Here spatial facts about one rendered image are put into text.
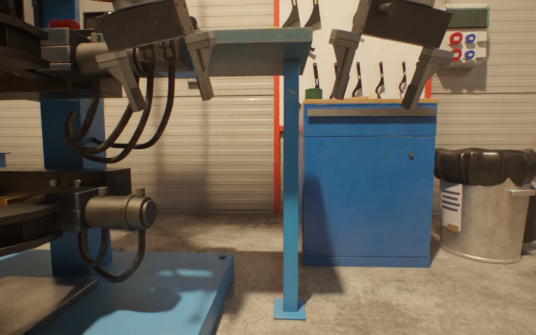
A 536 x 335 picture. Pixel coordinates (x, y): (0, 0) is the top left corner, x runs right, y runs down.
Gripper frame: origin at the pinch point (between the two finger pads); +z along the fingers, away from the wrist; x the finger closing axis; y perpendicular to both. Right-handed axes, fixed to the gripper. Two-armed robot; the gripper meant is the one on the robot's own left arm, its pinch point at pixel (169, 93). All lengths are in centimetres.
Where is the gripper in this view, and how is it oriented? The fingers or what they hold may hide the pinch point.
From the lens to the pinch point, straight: 51.6
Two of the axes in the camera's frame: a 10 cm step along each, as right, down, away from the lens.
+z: 1.8, 8.7, 4.5
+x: -9.8, 1.0, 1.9
